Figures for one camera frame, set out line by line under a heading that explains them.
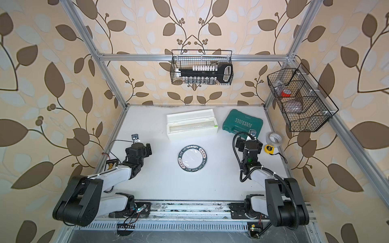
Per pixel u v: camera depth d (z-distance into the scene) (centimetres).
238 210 74
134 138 79
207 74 85
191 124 100
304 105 74
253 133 75
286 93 81
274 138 101
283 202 42
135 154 70
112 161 91
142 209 74
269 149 94
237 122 105
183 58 91
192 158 94
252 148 70
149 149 86
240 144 81
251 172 60
